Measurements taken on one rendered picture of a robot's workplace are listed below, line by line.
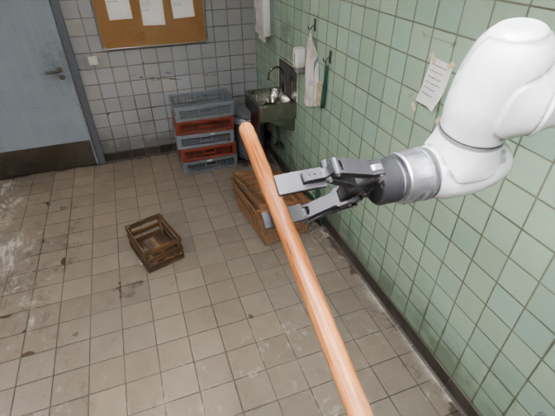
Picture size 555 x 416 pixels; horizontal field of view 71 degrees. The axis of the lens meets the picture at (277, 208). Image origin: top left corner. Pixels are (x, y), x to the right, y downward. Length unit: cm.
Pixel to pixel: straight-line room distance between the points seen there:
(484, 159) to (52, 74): 418
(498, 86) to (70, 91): 422
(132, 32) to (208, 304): 276
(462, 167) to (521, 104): 12
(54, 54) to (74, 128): 74
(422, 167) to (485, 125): 10
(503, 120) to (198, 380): 223
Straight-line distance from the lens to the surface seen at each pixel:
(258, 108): 356
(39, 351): 301
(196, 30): 444
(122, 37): 439
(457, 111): 63
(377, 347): 269
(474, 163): 67
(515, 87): 61
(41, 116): 466
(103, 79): 451
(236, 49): 459
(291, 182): 54
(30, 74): 453
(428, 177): 66
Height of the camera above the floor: 216
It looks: 36 degrees down
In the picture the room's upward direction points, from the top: straight up
